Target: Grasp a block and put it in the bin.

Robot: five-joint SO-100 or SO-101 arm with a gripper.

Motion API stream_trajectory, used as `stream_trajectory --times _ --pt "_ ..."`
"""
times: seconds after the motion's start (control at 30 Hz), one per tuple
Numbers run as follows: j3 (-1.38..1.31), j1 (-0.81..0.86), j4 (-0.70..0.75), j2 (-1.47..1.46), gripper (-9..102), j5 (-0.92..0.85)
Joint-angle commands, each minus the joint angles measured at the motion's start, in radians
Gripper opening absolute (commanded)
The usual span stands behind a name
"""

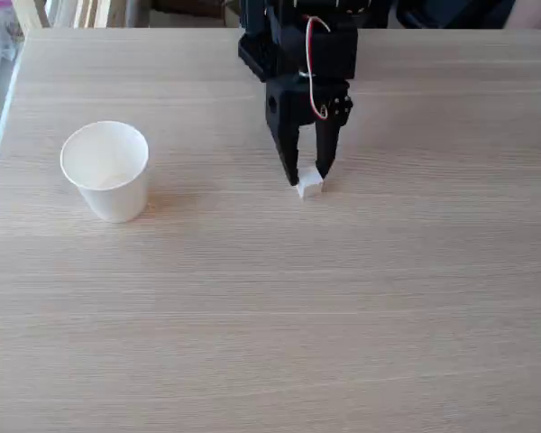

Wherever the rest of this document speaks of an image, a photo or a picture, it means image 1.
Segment small white cube block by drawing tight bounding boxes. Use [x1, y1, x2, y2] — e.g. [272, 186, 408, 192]
[295, 165, 325, 200]

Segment red and white cable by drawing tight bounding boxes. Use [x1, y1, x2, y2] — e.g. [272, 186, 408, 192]
[303, 14, 332, 121]

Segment white paper cup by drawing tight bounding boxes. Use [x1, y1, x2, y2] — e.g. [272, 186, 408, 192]
[59, 120, 151, 224]

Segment person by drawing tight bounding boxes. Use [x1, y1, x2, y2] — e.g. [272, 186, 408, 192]
[394, 0, 541, 31]

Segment clear plastic bag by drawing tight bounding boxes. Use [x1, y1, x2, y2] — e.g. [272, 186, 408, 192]
[0, 0, 27, 63]

